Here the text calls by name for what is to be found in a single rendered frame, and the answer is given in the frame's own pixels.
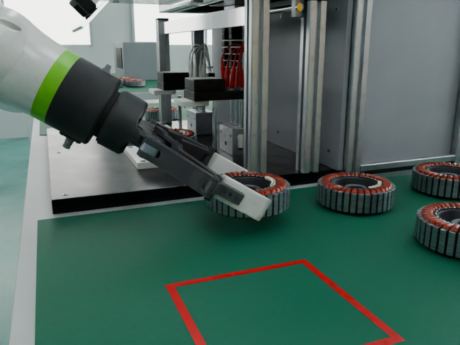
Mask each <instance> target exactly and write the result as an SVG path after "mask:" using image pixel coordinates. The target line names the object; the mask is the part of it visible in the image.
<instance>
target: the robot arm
mask: <svg viewBox="0 0 460 345"><path fill-rule="evenodd" d="M110 70H111V66H110V65H109V64H107V65H106V66H105V68H100V67H98V66H96V65H95V64H93V63H91V62H89V61H88V60H86V59H84V58H82V57H80V56H79V55H77V54H75V53H73V52H72V51H70V50H68V49H66V48H65V47H63V46H62V45H60V44H58V43H57V42H56V41H54V40H52V39H51V38H50V37H48V36H47V35H46V34H44V33H43V32H42V31H41V30H39V29H38V28H37V27H36V26H35V25H34V24H33V23H32V22H31V21H30V20H29V19H27V18H26V17H25V16H23V15H22V14H20V13H19V12H17V11H15V10H13V9H11V8H7V7H5V6H4V5H3V4H2V2H0V109H2V110H6V111H8V112H15V113H26V114H28V115H30V116H32V117H34V118H35V119H37V120H39V121H41V122H43V123H45V124H47V125H49V126H50V127H52V128H54V129H57V130H58V131H60V132H59V134H60V135H61V136H65V137H66V139H65V141H64V144H63V145H62V146H63V147H64V148H65V149H70V147H71V145H72V144H73V143H74V142H76V143H77V144H81V143H83V144H87V143H89V141H90V140H91V139H92V137H93V136H95V137H97V138H96V141H97V143H98V144H100V145H102V146H104V147H105V148H107V149H109V150H111V151H113V152H115V153H117V154H121V153H122V152H123V151H124V150H125V148H126V146H127V145H128V143H129V142H130V143H133V145H135V146H136V147H138V148H139V149H138V152H137V153H136V154H137V155H138V156H139V157H141V158H143V159H145V160H147V161H149V162H150V163H152V164H155V165H156V166H158V167H159V168H161V169H162V170H164V171H165V172H167V173H168V174H170V175H172V176H173V177H175V178H176V179H178V180H180V181H181V182H182V183H184V184H186V185H187V186H189V187H190V188H192V189H193V190H195V191H197V192H198V193H199V194H202V195H203V196H204V199H205V200H206V201H211V199H212V197H214V198H215V199H218V200H219V201H222V202H223V203H225V204H227V205H229V206H231V207H233V208H234V209H236V210H238V211H240V212H242V213H243V214H246V215H247V216H250V217H251V218H253V219H255V220H257V221H260V220H261V218H262V216H263V215H264V214H265V212H266V210H267V209H268V207H269V206H270V204H271V200H270V199H268V198H266V197H264V196H263V195H261V194H259V193H257V192H256V191H254V190H252V189H250V188H248V187H246V186H244V185H243V184H241V183H239V182H237V181H236V180H234V179H232V178H230V177H228V176H226V175H224V174H225V173H230V172H236V171H239V172H241V171H245V173H246V172H247V171H248V170H246V169H244V168H243V167H241V166H238V165H237V164H235V163H233V162H232V161H230V160H228V159H226V158H225V157H223V156H221V155H219V154H217V153H215V151H216V148H215V147H214V146H212V145H211V146H210V147H209V148H208V147H207V146H206V145H203V144H201V143H199V142H197V141H195V140H193V139H191V138H189V137H186V136H184V135H182V134H180V133H178V132H176V131H174V130H172V129H170V128H168V127H166V126H164V125H163V124H161V123H159V122H157V121H156V120H153V119H151V121H150V122H147V121H145V120H142V117H143V116H144V113H145V112H146V110H147V108H148V103H147V102H146V101H144V100H142V99H141V98H139V97H137V96H136V95H134V94H132V93H130V92H128V91H122V92H121V93H120V92H119V91H118V89H119V88H120V85H121V80H120V79H119V78H117V77H115V76H114V75H112V74H110V73H111V72H110ZM221 174H222V175H221ZM206 181H207V183H205V182H206Z"/></svg>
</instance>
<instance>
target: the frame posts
mask: <svg viewBox="0 0 460 345"><path fill-rule="evenodd" d="M327 1H328V0H305V2H304V17H302V18H301V45H300V64H299V83H298V118H297V136H296V170H297V171H299V170H300V171H301V173H309V172H310V171H311V172H313V173H316V172H318V165H319V152H320V126H321V112H322V86H323V72H324V46H325V32H326V19H327ZM168 20H169V18H156V19H155V25H156V43H157V71H158V72H159V71H170V43H169V34H162V23H163V22H166V21H168ZM269 33H270V0H244V169H246V170H248V171H251V172H253V171H256V172H257V173H258V172H263V173H266V162H267V130H268V66H269ZM203 43H204V31H191V49H192V47H193V46H194V45H195V44H199V45H201V46H202V44H203ZM159 121H160V122H161V123H171V122H172V105H171V94H159Z"/></svg>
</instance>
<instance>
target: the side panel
mask: <svg viewBox="0 0 460 345"><path fill-rule="evenodd" d="M425 162H441V163H442V162H445V163H447V162H450V163H451V165H452V163H456V164H460V0H353V18H352V29H351V40H350V60H349V72H348V92H347V103H346V123H345V134H344V154H343V165H342V170H337V173H340V172H343V173H345V172H348V173H350V172H354V174H355V173H356V172H358V173H359V174H361V173H365V174H367V173H369V174H370V175H376V176H377V175H378V176H380V177H384V178H386V177H397V176H403V175H412V170H413V167H414V166H416V165H418V164H421V163H425Z"/></svg>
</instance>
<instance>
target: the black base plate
mask: <svg viewBox="0 0 460 345"><path fill-rule="evenodd" d="M216 122H217V154H219V155H221V156H223V157H225V158H226V159H228V160H230V161H232V162H233V163H235V164H237V165H238V166H241V167H244V155H234V156H232V155H230V154H228V153H227V152H225V151H223V150H222V149H220V123H222V122H220V121H218V120H216ZM59 132H60V131H58V130H57V129H54V128H50V129H47V142H48V153H49V174H50V185H51V204H52V211H53V214H63V213H69V212H80V211H86V210H93V209H103V208H110V207H120V206H127V205H137V204H144V203H155V202H161V201H172V200H178V199H189V198H195V197H201V196H203V195H202V194H199V193H198V192H197V191H195V190H193V189H192V188H190V187H189V186H187V185H186V184H184V183H182V182H181V181H180V180H178V179H176V178H175V177H173V176H172V175H170V174H168V173H167V172H165V171H164V170H162V169H161V168H147V169H139V170H138V169H137V168H136V167H135V166H134V164H133V163H132V161H131V160H130V159H129V158H128V157H127V155H126V154H125V152H124V151H123V152H122V153H121V154H117V153H115V152H113V151H111V150H109V149H107V148H105V147H104V146H102V145H100V144H98V143H97V141H96V138H97V137H95V136H93V137H92V139H91V140H90V141H89V143H87V144H83V143H81V144H77V143H76V142H74V143H73V144H72V145H71V147H70V149H65V148H64V147H63V146H62V145H63V144H64V141H65V139H66V137H65V136H61V135H60V134H59ZM197 142H199V143H201V144H203V145H206V146H207V147H208V148H209V147H210V146H211V145H212V146H213V140H212V134H203V135H197ZM266 172H267V173H268V174H269V173H272V174H273V175H277V176H280V177H282V178H284V179H285V180H287V181H288V182H289V183H290V186H298V185H304V184H310V183H317V182H318V180H319V178H321V177H323V176H325V175H328V174H331V173H334V170H333V169H332V168H329V167H327V166H324V165H322V164H319V165H318V172H311V171H310V172H309V173H302V172H301V171H300V170H299V171H297V170H296V154H295V153H293V152H291V151H289V150H287V149H284V148H282V147H279V146H277V145H275V144H272V143H270V142H267V162H266Z"/></svg>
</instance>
